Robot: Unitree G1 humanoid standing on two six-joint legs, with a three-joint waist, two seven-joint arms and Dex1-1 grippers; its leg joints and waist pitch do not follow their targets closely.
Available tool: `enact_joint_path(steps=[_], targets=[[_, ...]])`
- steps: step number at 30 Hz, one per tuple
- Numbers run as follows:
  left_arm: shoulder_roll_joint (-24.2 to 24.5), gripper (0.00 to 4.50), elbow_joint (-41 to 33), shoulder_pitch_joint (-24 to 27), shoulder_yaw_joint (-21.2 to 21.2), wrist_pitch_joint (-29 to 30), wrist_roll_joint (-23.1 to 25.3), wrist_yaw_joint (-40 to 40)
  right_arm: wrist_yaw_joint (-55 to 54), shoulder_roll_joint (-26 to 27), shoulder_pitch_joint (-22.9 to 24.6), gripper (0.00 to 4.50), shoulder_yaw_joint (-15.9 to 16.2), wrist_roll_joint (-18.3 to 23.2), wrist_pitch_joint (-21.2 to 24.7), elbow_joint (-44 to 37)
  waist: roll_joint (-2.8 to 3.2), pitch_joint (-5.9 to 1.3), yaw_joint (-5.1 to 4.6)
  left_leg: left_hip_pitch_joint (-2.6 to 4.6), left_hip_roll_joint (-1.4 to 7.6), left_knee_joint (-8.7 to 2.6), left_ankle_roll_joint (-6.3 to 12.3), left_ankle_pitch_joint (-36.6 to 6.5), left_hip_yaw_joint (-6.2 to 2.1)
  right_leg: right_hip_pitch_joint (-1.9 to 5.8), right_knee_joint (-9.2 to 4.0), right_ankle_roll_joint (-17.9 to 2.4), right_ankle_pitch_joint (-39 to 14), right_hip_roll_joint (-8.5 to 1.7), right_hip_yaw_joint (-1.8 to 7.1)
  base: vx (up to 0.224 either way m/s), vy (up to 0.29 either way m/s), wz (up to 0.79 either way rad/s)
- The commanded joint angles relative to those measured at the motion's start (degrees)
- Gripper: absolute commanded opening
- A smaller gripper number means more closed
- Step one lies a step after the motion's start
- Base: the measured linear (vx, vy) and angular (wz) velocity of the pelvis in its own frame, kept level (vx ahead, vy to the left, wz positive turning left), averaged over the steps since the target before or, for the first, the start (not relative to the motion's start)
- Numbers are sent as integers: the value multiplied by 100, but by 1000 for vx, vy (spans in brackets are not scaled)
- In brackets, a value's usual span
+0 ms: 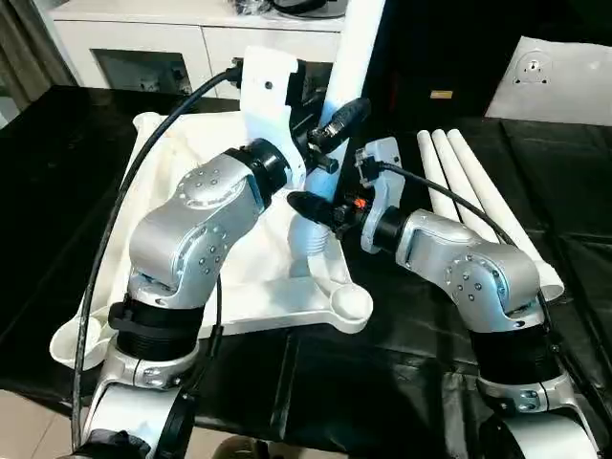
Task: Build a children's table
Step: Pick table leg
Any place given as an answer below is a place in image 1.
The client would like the white plastic table leg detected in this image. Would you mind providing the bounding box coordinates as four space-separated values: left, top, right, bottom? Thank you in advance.
287 0 387 279
417 131 462 224
432 129 498 235
447 128 568 300

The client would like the white plastic table top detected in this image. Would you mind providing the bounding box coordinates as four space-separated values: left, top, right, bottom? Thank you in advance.
50 110 375 373

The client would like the black cabinet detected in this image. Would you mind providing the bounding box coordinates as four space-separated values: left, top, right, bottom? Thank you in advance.
368 0 612 125

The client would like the black work mat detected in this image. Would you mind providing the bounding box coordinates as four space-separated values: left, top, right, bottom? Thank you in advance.
0 84 612 458

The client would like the white cabinet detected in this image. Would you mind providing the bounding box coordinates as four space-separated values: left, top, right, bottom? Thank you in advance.
43 0 346 98

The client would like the white plastic bag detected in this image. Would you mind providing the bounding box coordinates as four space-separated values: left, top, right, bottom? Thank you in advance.
484 36 612 126

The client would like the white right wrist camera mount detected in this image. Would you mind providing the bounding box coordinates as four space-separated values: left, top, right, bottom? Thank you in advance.
353 137 404 252

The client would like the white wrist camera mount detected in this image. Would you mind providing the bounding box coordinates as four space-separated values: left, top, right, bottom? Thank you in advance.
353 137 404 252
236 48 310 189

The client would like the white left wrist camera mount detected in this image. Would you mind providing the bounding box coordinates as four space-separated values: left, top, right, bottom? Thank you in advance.
236 48 310 189

